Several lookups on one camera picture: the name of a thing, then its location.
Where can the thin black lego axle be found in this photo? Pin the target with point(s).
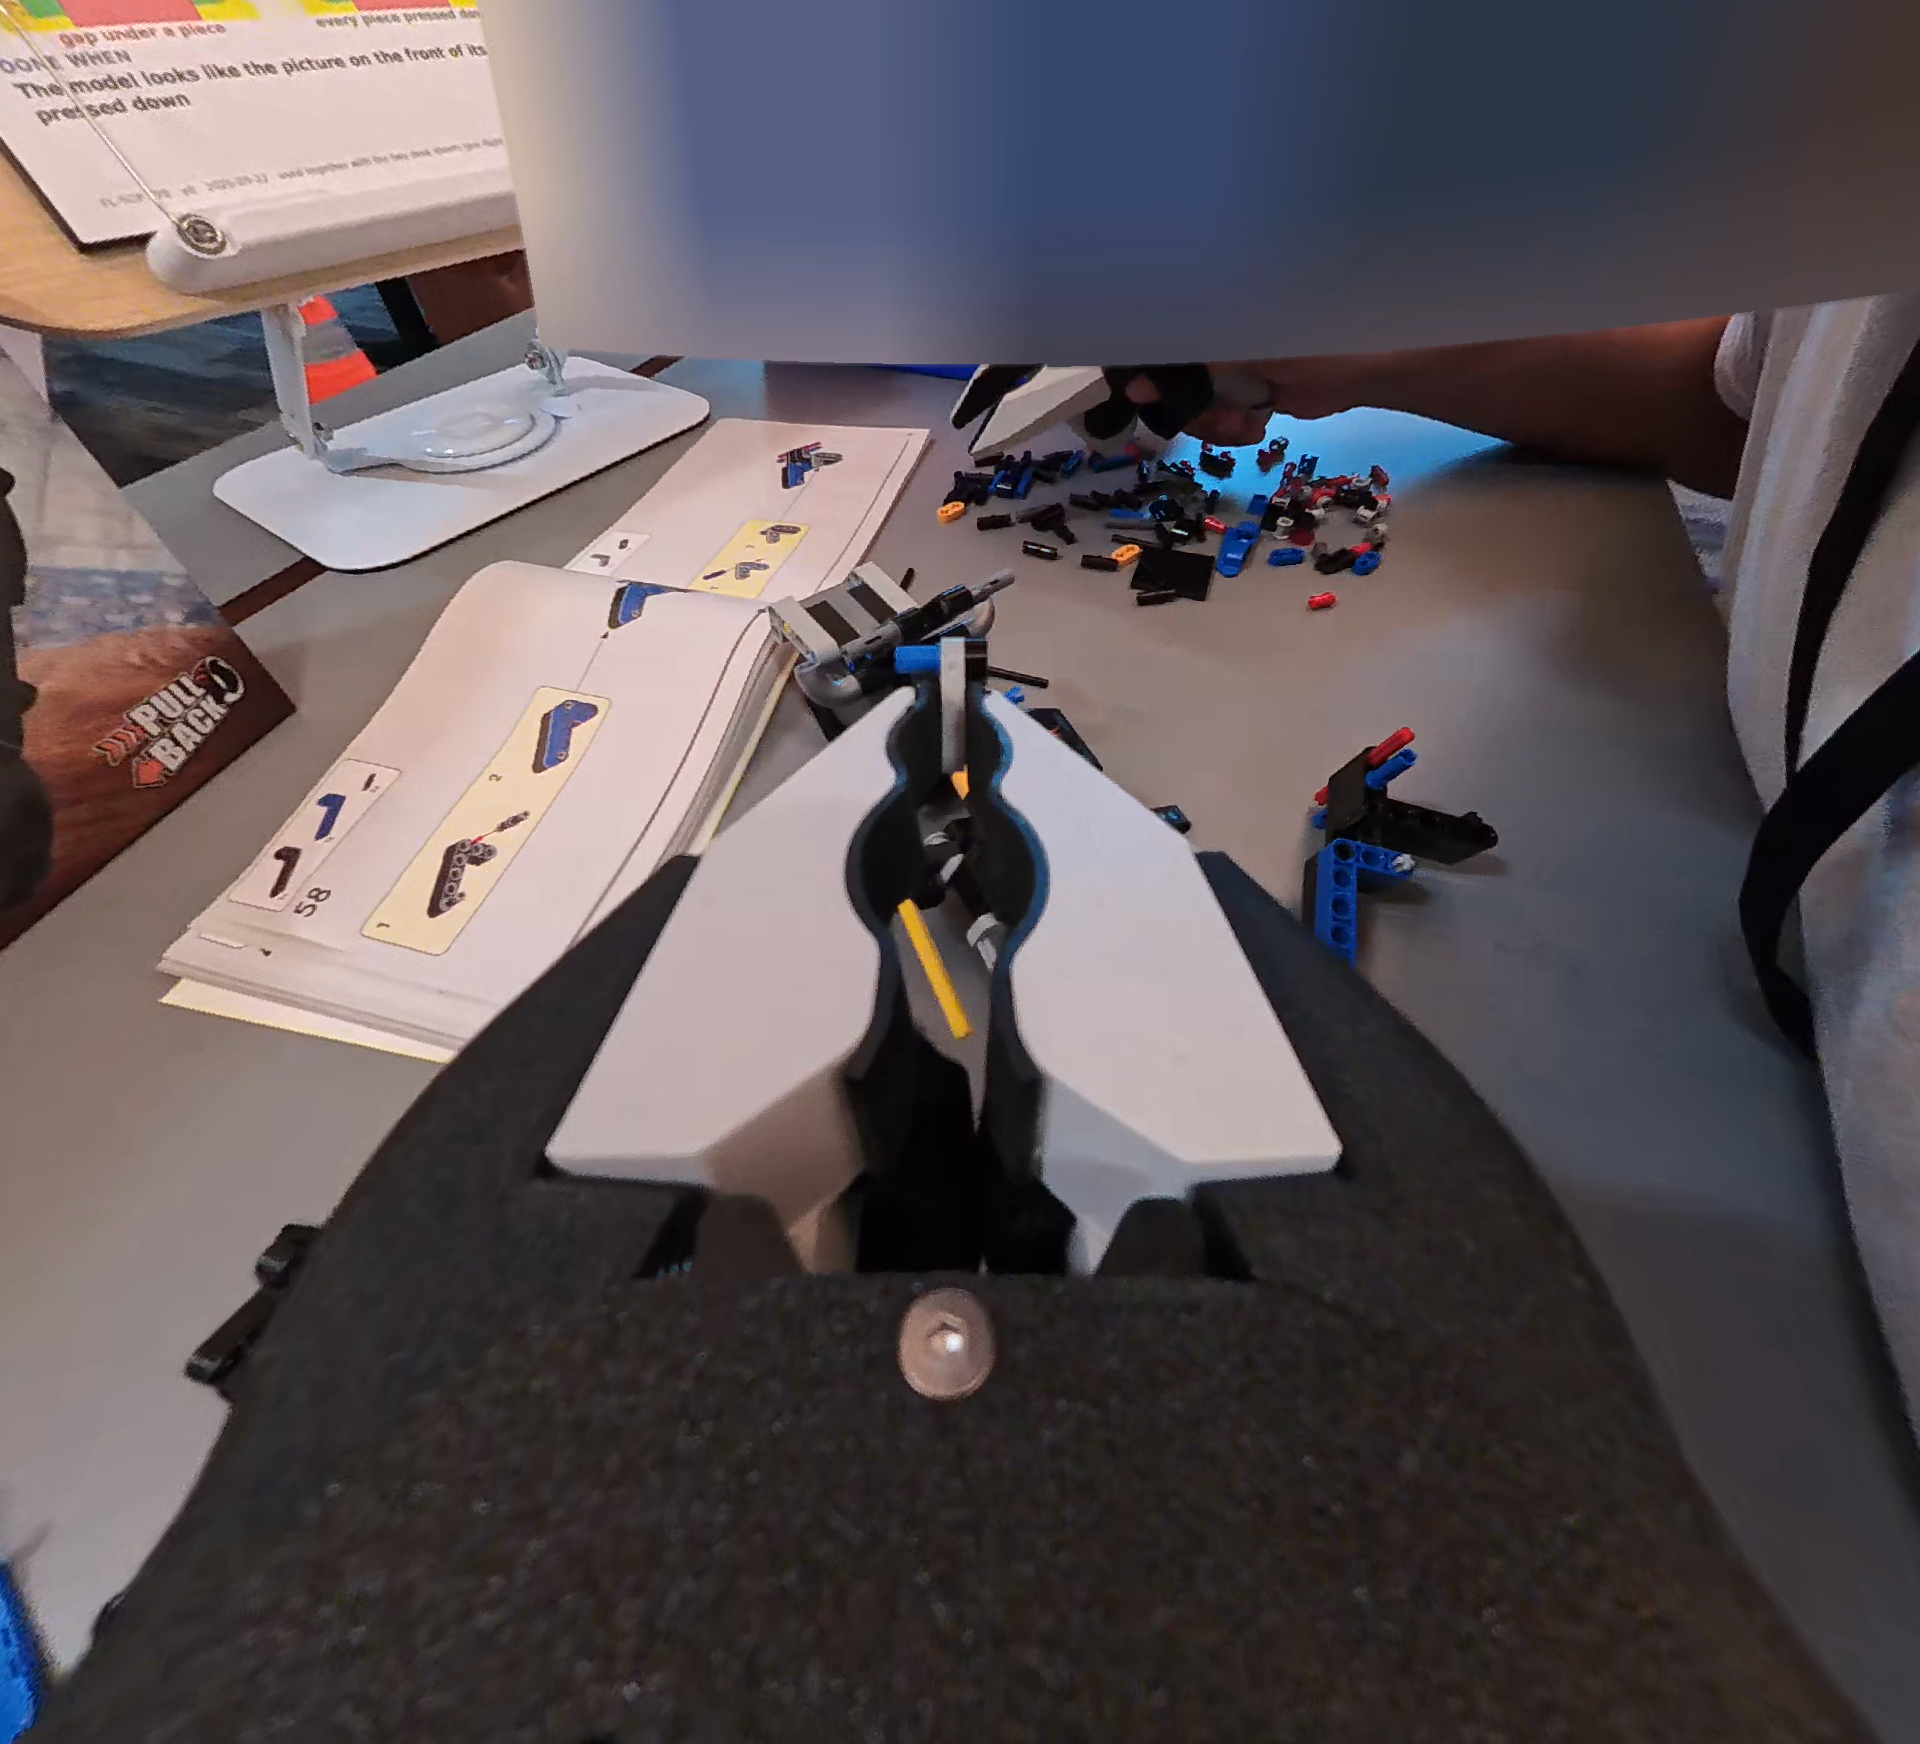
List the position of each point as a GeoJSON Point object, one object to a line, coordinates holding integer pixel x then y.
{"type": "Point", "coordinates": [1020, 676]}

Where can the person's right forearm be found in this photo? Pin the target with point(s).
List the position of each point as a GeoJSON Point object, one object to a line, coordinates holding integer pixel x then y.
{"type": "Point", "coordinates": [1502, 410]}

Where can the person's right hand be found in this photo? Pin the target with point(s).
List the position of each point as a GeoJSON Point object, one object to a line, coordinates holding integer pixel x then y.
{"type": "Point", "coordinates": [1247, 402]}

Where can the lego instruction booklet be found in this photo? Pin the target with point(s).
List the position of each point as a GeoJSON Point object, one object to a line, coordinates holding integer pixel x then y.
{"type": "Point", "coordinates": [494, 725]}

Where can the white document stand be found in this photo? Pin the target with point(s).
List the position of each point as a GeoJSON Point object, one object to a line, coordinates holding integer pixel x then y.
{"type": "Point", "coordinates": [452, 484]}

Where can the small multicoloured lego assembly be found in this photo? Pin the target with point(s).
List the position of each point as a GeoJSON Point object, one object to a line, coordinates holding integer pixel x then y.
{"type": "Point", "coordinates": [947, 725]}

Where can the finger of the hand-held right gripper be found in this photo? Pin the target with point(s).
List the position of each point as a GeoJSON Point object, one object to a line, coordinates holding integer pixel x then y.
{"type": "Point", "coordinates": [1053, 402]}
{"type": "Point", "coordinates": [990, 395]}

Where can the grey black lego chassis assembly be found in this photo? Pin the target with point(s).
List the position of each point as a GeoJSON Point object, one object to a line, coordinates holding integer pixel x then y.
{"type": "Point", "coordinates": [843, 620]}

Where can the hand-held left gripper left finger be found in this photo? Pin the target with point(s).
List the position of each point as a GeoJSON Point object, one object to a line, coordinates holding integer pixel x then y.
{"type": "Point", "coordinates": [704, 1023]}

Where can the orange traffic cone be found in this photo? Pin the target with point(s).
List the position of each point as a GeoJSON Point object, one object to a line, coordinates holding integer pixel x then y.
{"type": "Point", "coordinates": [327, 349]}

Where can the person's white shirt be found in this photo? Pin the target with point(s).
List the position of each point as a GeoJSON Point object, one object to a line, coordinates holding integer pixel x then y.
{"type": "Point", "coordinates": [1843, 572]}

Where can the printed instruction sheet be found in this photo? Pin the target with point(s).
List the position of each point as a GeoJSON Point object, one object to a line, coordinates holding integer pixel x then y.
{"type": "Point", "coordinates": [298, 123]}

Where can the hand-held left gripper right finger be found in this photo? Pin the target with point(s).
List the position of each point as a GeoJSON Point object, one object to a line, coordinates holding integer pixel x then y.
{"type": "Point", "coordinates": [1169, 1023]}

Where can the pile of lego pieces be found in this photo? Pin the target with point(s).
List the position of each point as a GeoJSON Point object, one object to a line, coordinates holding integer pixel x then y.
{"type": "Point", "coordinates": [1199, 512]}

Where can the black and blue lego subassembly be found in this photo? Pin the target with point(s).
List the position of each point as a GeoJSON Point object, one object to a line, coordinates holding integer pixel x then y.
{"type": "Point", "coordinates": [1395, 837]}

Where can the lego truck box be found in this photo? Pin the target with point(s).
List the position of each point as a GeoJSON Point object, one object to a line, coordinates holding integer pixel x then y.
{"type": "Point", "coordinates": [134, 752]}

